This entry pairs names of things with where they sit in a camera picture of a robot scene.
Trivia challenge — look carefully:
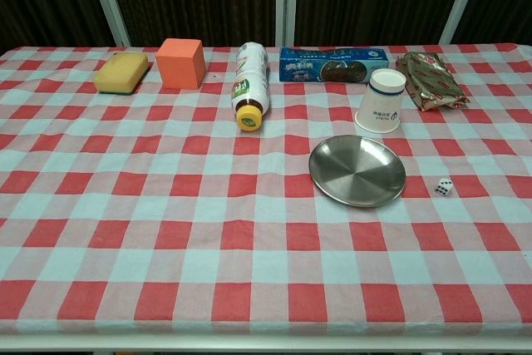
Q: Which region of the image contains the blue cookie box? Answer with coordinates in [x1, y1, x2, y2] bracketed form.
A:
[278, 47, 391, 84]

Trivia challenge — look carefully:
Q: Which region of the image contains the white paper cup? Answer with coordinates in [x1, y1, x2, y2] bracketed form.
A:
[354, 68, 406, 135]

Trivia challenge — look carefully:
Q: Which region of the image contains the small white die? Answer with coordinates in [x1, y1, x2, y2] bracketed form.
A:
[434, 178, 454, 197]

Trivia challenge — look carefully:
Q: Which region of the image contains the orange foam cube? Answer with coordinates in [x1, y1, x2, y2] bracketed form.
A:
[155, 37, 207, 91]

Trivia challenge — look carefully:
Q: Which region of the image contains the yellow green sponge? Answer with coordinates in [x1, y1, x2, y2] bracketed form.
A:
[92, 52, 150, 95]

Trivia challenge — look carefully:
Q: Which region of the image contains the round stainless steel plate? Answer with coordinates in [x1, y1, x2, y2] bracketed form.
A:
[308, 134, 406, 209]

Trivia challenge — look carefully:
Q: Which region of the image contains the white bottle with yellow cap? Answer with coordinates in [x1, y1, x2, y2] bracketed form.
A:
[230, 42, 272, 133]

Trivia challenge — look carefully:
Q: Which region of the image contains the red white checked tablecloth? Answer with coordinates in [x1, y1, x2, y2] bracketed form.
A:
[0, 42, 532, 338]

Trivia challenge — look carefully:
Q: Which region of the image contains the gold red snack packet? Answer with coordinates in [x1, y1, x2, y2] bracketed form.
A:
[395, 52, 471, 112]

